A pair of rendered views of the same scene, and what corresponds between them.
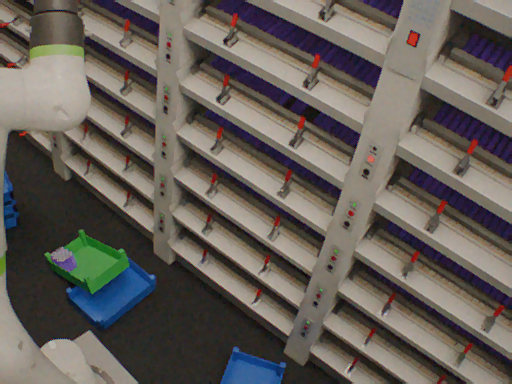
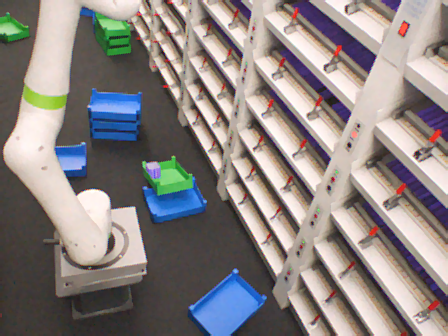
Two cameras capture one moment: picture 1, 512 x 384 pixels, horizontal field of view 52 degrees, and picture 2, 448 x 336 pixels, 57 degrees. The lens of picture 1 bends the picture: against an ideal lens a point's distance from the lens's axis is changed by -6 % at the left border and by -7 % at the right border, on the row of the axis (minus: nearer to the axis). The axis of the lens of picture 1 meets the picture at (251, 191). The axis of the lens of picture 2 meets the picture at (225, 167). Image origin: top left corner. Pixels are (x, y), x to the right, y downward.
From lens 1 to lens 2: 0.44 m
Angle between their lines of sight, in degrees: 20
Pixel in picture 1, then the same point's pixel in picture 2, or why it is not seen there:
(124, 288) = (184, 203)
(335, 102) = (341, 85)
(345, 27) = (361, 21)
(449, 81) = (426, 71)
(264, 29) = (316, 26)
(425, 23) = (416, 14)
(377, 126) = (364, 107)
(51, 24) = not seen: outside the picture
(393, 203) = (365, 178)
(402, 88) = (387, 74)
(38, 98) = not seen: outside the picture
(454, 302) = (397, 284)
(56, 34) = not seen: outside the picture
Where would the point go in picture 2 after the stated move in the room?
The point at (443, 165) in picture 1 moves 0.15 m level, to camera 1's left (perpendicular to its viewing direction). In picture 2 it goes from (407, 149) to (356, 123)
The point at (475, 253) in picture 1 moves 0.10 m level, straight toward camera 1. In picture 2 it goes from (421, 239) to (393, 248)
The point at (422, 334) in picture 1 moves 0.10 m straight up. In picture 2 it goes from (368, 308) to (380, 293)
